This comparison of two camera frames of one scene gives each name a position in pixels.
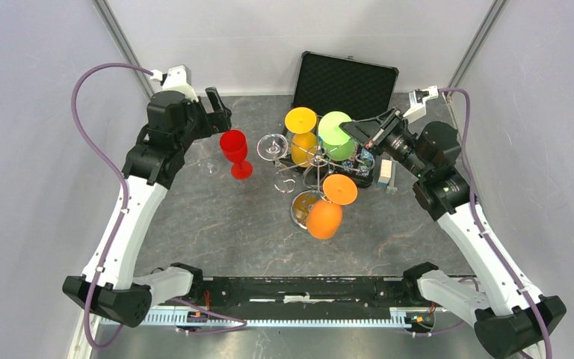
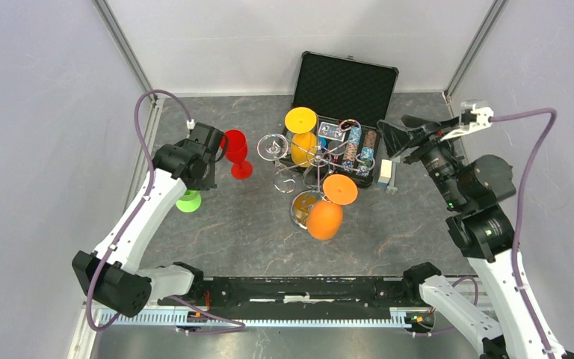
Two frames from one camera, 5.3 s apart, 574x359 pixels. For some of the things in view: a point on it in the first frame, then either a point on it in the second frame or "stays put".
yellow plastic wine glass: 303,122 stays put
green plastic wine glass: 337,144 to 190,201
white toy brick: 386,172 stays put
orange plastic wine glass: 324,218 stays put
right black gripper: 372,132 to 396,138
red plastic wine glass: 235,145 stays put
